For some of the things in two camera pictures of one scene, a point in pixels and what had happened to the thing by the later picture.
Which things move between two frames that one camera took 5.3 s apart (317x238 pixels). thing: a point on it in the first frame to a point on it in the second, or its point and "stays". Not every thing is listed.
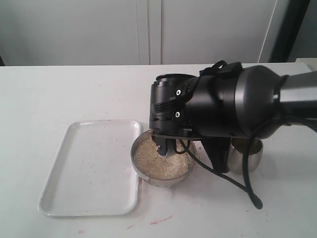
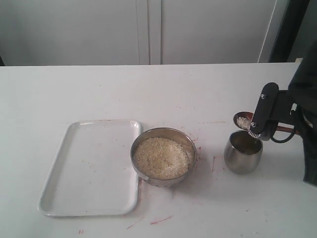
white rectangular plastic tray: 93,174 stays
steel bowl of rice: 173,169 stays
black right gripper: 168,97 to 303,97
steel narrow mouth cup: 237,146 stays
